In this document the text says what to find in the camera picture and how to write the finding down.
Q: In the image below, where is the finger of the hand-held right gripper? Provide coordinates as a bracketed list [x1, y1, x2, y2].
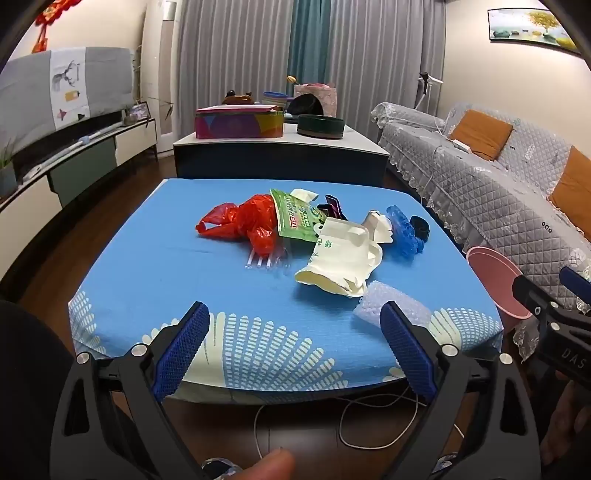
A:
[512, 275, 557, 320]
[560, 266, 591, 306]

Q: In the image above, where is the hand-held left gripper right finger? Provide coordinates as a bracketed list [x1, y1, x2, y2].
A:
[379, 300, 541, 480]

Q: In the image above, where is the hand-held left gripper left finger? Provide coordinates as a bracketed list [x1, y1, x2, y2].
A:
[50, 301, 211, 480]

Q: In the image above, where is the pink plastic bin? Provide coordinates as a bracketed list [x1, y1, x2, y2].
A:
[466, 246, 534, 320]

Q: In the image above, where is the white bubble wrap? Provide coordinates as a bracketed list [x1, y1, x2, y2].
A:
[354, 281, 432, 334]

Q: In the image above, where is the blue plastic shoe cover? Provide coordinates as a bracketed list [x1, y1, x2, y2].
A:
[385, 205, 426, 261]

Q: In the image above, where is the large crushed paper cup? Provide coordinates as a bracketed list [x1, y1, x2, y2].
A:
[294, 218, 384, 297]

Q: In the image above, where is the clear plastic fork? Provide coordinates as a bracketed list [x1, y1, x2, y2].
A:
[245, 247, 293, 275]

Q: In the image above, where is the torn white paper cup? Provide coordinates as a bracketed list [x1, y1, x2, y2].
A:
[361, 210, 395, 244]

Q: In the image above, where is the red plastic bag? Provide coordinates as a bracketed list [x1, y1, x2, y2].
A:
[195, 194, 283, 258]

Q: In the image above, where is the dark purple packet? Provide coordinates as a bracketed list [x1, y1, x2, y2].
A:
[318, 195, 348, 221]

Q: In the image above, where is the green snack packet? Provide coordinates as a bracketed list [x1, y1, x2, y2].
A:
[270, 188, 329, 241]

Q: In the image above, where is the person's right hand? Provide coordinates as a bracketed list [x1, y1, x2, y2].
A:
[538, 381, 591, 468]

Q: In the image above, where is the person's left hand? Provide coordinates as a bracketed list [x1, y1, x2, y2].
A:
[240, 449, 296, 480]

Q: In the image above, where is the blue patterned tablecloth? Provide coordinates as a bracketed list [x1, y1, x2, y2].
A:
[68, 178, 504, 406]

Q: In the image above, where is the orange cushion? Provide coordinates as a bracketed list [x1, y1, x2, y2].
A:
[450, 109, 514, 161]
[549, 146, 591, 232]

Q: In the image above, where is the grey quilted sofa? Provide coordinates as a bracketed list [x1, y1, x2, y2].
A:
[370, 100, 591, 361]

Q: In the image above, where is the person's dark trouser leg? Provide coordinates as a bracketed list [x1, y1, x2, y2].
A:
[0, 299, 134, 480]

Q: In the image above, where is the white-top coffee table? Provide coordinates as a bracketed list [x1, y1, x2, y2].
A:
[172, 121, 391, 188]

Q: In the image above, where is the white and green cabinet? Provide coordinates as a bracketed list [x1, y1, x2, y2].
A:
[0, 117, 158, 287]

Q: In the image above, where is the colourful rectangular tin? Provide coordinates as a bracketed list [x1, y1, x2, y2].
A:
[195, 105, 284, 140]

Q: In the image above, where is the white floor stand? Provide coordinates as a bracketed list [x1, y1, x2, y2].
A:
[416, 71, 444, 112]

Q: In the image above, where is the dark green round tin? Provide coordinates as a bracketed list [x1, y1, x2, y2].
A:
[297, 114, 345, 138]

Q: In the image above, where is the black hat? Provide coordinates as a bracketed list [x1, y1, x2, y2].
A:
[287, 93, 325, 116]

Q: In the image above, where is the white standing air conditioner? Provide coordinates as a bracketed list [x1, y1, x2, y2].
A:
[157, 0, 179, 153]

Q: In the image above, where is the grey curtain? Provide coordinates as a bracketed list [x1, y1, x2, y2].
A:
[325, 0, 446, 139]
[178, 0, 296, 139]

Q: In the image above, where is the television with grey cover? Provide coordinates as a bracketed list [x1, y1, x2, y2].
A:
[0, 46, 134, 155]

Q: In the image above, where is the teal curtain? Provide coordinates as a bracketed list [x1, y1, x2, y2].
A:
[290, 0, 332, 83]

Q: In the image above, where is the thin white floor cable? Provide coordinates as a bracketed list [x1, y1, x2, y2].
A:
[253, 383, 465, 462]

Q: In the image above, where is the white long-handled tool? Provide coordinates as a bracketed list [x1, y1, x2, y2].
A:
[23, 122, 123, 178]

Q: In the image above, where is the framed wall painting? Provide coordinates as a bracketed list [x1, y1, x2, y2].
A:
[488, 8, 583, 57]

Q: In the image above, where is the red knot wall ornament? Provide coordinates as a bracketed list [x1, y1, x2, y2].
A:
[32, 0, 70, 52]

